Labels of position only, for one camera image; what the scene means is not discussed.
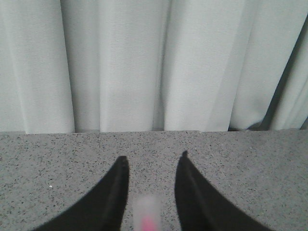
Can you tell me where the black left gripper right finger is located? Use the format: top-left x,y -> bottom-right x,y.
175,151 -> 270,231

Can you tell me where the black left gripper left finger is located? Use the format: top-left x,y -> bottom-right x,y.
35,156 -> 129,231

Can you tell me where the pink highlighter pen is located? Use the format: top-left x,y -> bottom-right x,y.
133,195 -> 162,231

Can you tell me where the light grey curtain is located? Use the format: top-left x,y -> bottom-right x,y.
0,0 -> 308,134

